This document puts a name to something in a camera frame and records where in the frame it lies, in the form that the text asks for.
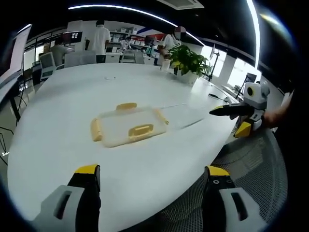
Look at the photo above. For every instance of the white office chair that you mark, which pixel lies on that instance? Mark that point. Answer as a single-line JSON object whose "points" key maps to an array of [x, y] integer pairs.
{"points": [[113, 58], [79, 59], [131, 56], [47, 64]]}

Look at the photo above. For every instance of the grey mesh office chair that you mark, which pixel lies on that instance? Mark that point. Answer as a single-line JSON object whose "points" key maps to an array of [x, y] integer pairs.
{"points": [[253, 164]]}

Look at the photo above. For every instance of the white cup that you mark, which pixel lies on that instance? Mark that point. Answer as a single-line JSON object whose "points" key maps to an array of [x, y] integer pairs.
{"points": [[165, 64]]}

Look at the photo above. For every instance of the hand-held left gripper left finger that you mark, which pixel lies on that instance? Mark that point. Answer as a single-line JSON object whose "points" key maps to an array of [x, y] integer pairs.
{"points": [[70, 205]]}

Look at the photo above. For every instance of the long ceiling light strip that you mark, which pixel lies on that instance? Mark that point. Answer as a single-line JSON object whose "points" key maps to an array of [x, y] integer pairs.
{"points": [[255, 33], [125, 10]]}

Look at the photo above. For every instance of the side desk with black legs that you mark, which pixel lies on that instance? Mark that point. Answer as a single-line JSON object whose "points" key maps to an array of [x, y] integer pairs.
{"points": [[9, 94]]}

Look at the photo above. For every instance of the clear box with yellow buckles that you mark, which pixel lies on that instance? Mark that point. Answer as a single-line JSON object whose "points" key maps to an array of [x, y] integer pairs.
{"points": [[125, 123]]}

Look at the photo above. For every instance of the large display board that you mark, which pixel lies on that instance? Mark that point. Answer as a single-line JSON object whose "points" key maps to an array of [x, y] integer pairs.
{"points": [[14, 53]]}

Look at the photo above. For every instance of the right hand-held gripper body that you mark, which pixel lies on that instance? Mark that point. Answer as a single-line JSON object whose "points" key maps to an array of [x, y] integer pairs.
{"points": [[258, 99]]}

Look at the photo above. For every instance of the dark computer monitor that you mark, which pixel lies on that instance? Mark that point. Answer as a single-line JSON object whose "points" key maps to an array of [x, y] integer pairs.
{"points": [[72, 38]]}

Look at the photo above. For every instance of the black tripod stand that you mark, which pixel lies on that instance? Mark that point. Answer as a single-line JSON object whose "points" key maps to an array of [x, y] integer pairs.
{"points": [[214, 62]]}

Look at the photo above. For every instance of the clear plastic sheet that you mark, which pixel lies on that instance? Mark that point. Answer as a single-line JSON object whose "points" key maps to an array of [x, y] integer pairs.
{"points": [[183, 116]]}

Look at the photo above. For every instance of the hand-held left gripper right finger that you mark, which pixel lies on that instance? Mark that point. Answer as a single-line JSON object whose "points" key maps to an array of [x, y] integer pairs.
{"points": [[224, 203]]}

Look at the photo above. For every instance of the small dark screen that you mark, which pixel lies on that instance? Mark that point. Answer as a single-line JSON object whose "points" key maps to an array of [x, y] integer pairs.
{"points": [[251, 77]]}

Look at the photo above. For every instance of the green potted plant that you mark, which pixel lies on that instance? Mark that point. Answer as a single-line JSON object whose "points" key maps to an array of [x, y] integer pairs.
{"points": [[188, 61]]}

